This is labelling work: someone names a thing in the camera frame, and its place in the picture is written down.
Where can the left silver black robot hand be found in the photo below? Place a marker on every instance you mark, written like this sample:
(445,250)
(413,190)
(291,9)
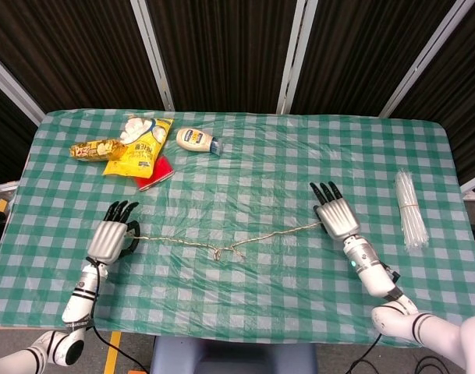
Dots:
(106,239)

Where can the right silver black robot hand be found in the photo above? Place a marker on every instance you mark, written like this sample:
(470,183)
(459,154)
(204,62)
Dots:
(338,218)

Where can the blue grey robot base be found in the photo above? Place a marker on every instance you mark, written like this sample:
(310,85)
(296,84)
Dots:
(229,356)

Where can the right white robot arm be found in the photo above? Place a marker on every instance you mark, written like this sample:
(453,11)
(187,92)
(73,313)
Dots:
(371,272)

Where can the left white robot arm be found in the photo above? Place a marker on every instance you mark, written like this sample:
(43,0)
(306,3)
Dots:
(79,300)

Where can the bundle of clear straws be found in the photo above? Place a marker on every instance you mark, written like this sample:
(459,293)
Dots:
(410,210)

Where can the red flat box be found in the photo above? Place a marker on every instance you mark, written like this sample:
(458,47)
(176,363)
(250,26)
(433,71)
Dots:
(159,175)

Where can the yellow chip bag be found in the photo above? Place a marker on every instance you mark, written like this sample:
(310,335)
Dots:
(137,156)

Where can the gold foil snack pack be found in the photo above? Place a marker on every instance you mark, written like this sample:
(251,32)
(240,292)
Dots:
(93,150)

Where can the green white checkered tablecloth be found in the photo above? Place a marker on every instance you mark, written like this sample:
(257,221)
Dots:
(241,195)

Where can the yellow floor tape strip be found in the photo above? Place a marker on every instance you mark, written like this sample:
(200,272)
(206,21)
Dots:
(112,354)

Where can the white mayonnaise squeeze bottle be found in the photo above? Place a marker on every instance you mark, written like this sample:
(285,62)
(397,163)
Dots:
(192,139)

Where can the white partition frame post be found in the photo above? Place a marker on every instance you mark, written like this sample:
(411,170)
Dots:
(297,54)
(153,54)
(11,87)
(424,58)

